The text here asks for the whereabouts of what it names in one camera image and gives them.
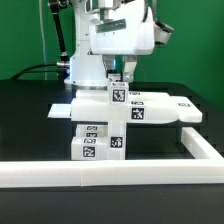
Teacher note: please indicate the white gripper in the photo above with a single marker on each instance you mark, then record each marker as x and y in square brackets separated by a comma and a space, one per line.
[129, 33]

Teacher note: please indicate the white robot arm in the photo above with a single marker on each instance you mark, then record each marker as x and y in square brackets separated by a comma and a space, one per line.
[86, 68]

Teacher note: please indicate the white marker base plate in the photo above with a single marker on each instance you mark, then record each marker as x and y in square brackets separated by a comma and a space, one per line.
[60, 111]

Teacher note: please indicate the white chair seat part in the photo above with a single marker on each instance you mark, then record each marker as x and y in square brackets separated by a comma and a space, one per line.
[116, 140]

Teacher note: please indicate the white U-shaped fence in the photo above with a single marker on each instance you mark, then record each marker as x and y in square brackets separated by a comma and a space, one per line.
[206, 166]

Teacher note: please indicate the white chair back frame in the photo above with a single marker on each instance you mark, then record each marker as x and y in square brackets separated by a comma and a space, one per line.
[141, 107]

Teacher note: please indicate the small tagged cube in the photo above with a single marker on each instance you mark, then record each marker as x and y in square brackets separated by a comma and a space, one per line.
[118, 92]
[114, 77]

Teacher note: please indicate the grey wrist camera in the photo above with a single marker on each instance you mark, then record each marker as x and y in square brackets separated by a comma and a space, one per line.
[162, 33]

